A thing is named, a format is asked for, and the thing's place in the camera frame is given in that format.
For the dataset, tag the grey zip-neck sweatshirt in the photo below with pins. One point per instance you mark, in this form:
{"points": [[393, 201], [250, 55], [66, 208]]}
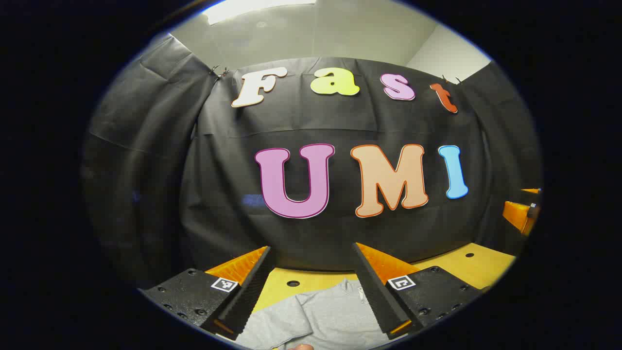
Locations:
{"points": [[320, 316]]}

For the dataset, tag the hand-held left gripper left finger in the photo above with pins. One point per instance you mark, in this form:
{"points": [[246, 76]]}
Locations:
{"points": [[252, 287]]}

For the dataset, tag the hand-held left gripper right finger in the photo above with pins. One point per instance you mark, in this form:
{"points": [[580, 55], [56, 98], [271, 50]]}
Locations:
{"points": [[371, 287]]}

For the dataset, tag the small metal clip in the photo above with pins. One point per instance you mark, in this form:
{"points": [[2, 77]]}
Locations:
{"points": [[219, 72], [449, 78]]}

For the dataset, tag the black backdrop cloth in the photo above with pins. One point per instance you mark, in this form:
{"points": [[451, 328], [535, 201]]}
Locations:
{"points": [[218, 170]]}

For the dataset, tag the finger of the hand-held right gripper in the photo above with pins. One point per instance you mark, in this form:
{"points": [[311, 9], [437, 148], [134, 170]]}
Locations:
{"points": [[515, 211]]}

